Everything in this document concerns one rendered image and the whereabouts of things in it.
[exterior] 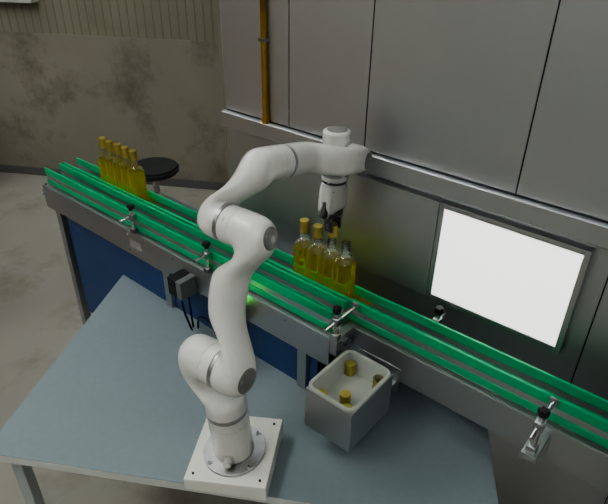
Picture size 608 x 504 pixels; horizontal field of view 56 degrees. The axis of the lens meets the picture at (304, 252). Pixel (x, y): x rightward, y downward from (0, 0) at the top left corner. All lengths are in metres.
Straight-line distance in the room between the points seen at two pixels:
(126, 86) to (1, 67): 1.14
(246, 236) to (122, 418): 0.95
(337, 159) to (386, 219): 0.35
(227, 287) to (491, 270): 0.78
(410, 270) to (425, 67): 0.64
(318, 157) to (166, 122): 3.71
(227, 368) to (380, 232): 0.72
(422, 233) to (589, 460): 0.76
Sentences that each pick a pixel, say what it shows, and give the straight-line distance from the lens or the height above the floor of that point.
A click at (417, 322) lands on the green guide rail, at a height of 1.11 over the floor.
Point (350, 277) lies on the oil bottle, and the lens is 1.87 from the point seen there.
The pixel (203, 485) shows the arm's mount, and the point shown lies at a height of 0.78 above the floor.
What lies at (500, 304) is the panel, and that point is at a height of 1.23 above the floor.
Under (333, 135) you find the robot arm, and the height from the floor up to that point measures 1.67.
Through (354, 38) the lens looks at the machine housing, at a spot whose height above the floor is 1.90.
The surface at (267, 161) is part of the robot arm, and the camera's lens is 1.40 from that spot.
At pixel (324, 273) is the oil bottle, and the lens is 1.91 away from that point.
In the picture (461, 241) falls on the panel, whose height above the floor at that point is 1.39.
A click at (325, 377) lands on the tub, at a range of 1.80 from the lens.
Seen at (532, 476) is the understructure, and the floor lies 0.61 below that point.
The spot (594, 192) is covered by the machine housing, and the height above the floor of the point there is 1.63.
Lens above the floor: 2.23
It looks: 31 degrees down
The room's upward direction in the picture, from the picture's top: 1 degrees clockwise
